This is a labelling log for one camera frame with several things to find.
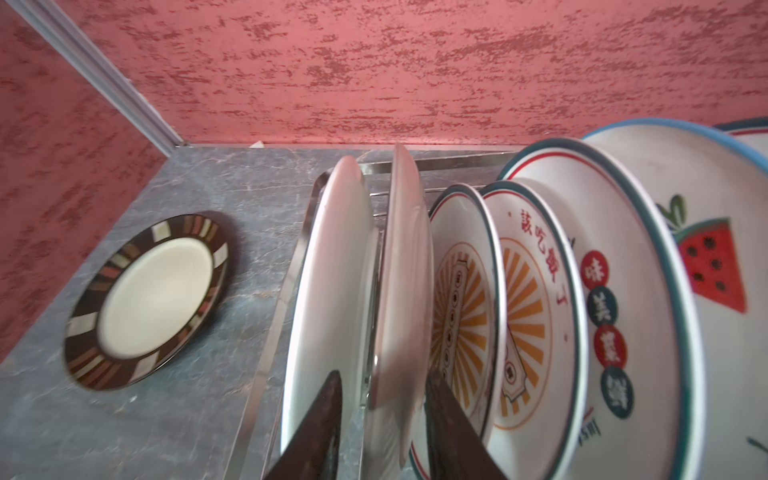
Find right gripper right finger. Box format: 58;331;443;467
425;368;506;479

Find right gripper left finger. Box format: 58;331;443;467
265;370;343;480

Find plain white plate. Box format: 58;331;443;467
359;145;434;479

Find dark striped rim plate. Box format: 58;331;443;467
63;212;234;391

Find white plate red text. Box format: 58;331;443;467
280;156;379;449

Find small sunburst plate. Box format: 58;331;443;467
429;184;507;446

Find white plate red dots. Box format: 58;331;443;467
500;138;706;479

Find watermelon pattern plate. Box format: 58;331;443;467
586;119;767;479

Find brown patterned plate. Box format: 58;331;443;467
716;116;768;157

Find wire dish rack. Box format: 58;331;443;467
223;146;522;479

